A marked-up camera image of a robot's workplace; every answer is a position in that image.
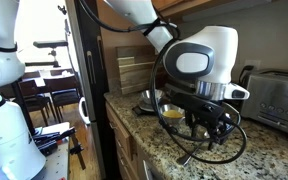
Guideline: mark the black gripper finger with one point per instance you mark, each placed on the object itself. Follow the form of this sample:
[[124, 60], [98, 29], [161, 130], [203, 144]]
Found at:
[[217, 140], [190, 121]]

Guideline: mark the stainless steel dishwasher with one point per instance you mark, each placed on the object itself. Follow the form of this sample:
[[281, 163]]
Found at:
[[147, 171]]

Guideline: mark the black clamp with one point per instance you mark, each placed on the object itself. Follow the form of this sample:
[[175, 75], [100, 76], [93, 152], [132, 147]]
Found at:
[[79, 150]]

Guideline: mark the wooden upper cabinet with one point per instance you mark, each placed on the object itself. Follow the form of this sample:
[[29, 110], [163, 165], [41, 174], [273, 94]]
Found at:
[[190, 5]]

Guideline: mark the white perforated robot table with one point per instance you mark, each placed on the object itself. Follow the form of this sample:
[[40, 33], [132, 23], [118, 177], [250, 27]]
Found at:
[[55, 163]]

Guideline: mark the black tools pile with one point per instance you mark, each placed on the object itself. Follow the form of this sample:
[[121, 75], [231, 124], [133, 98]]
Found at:
[[47, 146]]

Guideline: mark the stainless steel toaster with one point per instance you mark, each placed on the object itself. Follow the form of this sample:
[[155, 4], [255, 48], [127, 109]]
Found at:
[[277, 100]]

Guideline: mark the black digital kitchen scale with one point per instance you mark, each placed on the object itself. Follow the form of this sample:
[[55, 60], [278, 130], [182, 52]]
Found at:
[[140, 110]]

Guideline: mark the dark inlaid wooden cutting board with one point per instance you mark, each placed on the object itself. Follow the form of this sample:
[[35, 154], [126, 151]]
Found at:
[[134, 75]]

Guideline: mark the small stainless steel bowl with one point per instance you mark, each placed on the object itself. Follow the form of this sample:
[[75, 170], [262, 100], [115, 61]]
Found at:
[[177, 120], [146, 97]]

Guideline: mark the black power plug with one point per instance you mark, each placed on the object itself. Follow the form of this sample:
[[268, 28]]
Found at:
[[247, 68]]

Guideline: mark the white wall outlet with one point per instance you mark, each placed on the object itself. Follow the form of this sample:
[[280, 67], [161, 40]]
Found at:
[[255, 63]]

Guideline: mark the black camera on stand arm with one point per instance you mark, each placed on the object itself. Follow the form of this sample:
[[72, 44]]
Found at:
[[50, 44]]

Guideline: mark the wooden drawer cabinet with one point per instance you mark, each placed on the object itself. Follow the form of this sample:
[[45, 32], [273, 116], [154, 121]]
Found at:
[[120, 133]]

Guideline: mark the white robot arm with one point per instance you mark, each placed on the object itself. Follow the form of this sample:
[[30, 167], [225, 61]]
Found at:
[[4, 133]]

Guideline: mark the dark wooden dining chair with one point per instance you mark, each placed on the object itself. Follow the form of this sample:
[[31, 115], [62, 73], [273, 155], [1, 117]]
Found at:
[[62, 88], [30, 91]]

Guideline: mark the yellow grain contents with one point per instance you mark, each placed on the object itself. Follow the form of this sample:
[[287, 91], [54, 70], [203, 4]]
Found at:
[[172, 114]]

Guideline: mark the wooden dining table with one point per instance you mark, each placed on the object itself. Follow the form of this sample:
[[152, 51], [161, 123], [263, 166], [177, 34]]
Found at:
[[55, 74]]

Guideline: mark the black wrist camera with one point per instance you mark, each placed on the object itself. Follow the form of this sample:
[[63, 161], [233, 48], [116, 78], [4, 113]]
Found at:
[[200, 108]]

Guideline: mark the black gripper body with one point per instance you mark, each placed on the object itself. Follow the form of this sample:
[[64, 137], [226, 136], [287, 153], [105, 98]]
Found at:
[[207, 127]]

